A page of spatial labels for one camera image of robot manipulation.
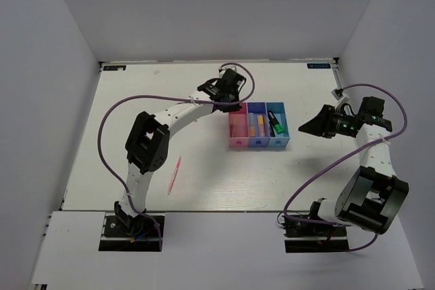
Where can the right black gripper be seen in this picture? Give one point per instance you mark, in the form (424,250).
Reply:
(321,124)

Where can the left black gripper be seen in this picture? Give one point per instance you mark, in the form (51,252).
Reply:
(234,108)

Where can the orange clear highlighter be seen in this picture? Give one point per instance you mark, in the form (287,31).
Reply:
(252,125)

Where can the green black highlighter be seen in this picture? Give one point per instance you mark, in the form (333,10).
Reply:
(276,125)

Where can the pink thin pen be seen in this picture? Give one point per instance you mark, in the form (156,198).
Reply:
(174,176)

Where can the yellow thin pen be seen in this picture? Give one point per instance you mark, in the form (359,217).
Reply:
(233,132)

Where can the purple black highlighter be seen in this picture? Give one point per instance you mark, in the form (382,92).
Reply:
(272,131)

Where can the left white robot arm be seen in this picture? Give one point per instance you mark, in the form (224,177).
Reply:
(147,145)

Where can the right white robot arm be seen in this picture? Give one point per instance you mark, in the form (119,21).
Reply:
(373,196)

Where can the pink drawer box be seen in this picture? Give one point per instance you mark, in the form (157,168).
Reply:
(242,139)

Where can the light blue drawer box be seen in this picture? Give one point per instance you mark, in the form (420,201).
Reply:
(280,140)

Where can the right corner label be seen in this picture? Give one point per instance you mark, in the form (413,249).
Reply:
(313,65)

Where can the corner label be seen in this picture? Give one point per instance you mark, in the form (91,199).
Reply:
(313,65)
(114,68)

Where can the left corner label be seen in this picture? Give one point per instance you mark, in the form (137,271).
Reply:
(114,68)

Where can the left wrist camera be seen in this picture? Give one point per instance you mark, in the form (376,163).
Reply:
(222,68)

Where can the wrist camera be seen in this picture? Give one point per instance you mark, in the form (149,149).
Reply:
(341,98)
(222,68)

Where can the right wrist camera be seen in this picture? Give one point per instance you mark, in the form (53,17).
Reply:
(341,98)

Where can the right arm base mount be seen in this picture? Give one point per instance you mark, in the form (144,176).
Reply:
(303,237)

